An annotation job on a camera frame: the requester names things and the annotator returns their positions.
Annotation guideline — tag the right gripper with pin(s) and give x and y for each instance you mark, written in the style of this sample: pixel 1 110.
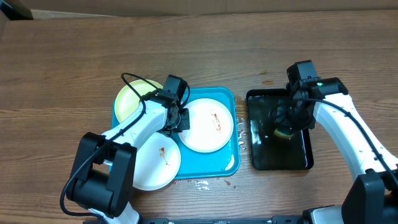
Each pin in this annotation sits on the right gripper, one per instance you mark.
pixel 283 121

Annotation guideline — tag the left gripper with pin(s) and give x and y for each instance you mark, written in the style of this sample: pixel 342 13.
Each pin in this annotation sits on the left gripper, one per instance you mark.
pixel 185 114

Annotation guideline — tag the yellow green sponge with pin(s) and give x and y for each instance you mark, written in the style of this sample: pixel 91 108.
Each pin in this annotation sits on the yellow green sponge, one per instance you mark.
pixel 284 133

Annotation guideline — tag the white plate with stain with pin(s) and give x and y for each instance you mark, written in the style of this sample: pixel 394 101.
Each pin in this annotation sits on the white plate with stain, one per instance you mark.
pixel 211 126

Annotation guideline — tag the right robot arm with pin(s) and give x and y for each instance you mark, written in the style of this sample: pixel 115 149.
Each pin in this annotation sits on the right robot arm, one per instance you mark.
pixel 373 195

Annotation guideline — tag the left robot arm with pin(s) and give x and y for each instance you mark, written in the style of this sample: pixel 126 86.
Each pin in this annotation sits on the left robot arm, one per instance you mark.
pixel 101 179

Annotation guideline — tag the black water tray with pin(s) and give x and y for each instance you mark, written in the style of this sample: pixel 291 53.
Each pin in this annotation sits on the black water tray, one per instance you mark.
pixel 268 151

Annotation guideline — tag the teal plastic tray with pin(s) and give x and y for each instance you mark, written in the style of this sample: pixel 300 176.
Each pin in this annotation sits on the teal plastic tray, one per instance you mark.
pixel 223 162

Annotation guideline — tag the yellow-green plate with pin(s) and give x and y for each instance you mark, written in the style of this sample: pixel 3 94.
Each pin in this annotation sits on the yellow-green plate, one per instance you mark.
pixel 127 101

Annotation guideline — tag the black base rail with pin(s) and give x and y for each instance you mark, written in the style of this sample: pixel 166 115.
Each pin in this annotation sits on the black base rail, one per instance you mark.
pixel 277 219

